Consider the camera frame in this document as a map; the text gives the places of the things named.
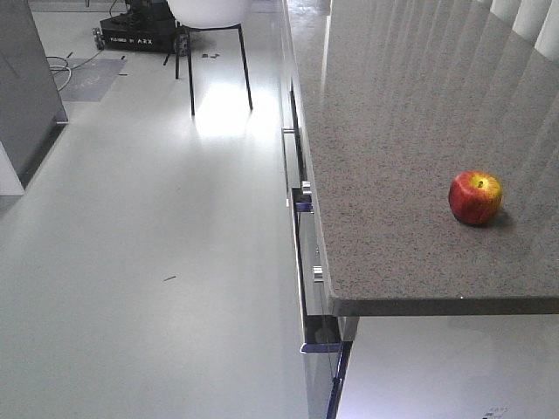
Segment red yellow apple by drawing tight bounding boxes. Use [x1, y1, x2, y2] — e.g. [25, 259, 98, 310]
[448, 171, 503, 225]

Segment black wheeled robot base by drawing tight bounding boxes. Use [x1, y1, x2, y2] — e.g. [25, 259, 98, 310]
[93, 0, 186, 56]

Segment grey speckled kitchen counter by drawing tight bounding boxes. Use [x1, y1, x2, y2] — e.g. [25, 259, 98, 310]
[279, 0, 559, 419]

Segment white chair black legs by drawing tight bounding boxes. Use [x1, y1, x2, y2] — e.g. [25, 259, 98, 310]
[168, 0, 253, 116]

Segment grey cabinet at left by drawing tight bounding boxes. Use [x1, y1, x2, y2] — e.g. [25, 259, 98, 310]
[1, 1, 68, 196]

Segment white floor cable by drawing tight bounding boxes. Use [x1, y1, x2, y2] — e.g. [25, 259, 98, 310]
[46, 51, 102, 83]

